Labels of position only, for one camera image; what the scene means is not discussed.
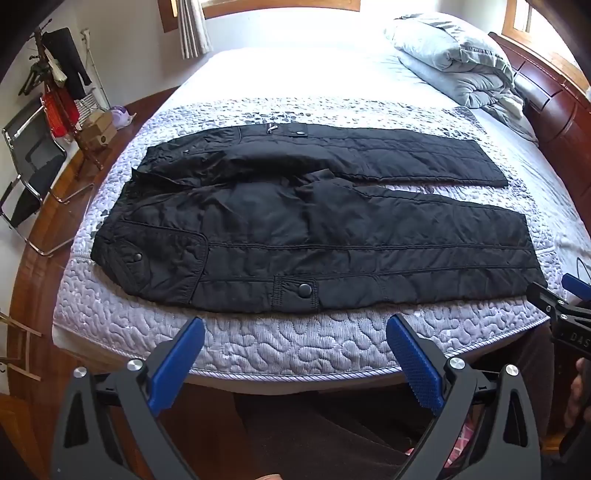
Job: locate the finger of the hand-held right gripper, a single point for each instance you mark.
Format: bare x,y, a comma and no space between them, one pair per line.
545,297
576,282

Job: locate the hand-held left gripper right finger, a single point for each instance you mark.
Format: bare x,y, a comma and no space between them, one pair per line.
415,364

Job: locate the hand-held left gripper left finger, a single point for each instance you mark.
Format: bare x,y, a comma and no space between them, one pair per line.
178,364

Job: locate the black quilted pants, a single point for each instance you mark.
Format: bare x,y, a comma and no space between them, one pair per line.
277,221

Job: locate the person's right hand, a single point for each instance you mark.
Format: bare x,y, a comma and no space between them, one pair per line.
578,394

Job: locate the pink patterned slipper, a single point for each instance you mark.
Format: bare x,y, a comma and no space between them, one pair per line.
466,438

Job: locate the bed with quilted mattress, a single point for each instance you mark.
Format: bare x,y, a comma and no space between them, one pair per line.
277,341

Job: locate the person's dark trouser leg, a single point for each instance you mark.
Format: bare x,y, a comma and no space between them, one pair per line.
314,438

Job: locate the wooden folding stand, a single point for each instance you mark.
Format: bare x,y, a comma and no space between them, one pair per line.
27,348

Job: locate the wooden headboard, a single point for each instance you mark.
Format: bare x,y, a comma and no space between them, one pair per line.
554,92

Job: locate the wooden coat rack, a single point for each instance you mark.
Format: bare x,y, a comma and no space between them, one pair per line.
90,147

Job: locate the cardboard box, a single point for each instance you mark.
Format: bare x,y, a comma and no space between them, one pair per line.
99,131

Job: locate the black mesh chrome chair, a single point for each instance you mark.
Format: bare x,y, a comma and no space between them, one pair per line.
32,157

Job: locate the pale purple bag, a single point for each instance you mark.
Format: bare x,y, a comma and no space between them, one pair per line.
121,116

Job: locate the grey folded duvet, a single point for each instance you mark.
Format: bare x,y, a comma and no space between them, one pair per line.
452,55

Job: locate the red hanging garment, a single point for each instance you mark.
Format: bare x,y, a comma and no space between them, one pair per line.
60,113

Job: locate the black hanging garment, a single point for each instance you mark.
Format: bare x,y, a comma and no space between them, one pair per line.
67,60

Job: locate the striped grey curtain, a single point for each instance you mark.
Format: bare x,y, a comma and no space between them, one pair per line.
194,27

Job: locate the wooden window frame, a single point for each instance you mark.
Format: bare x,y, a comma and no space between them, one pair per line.
512,18

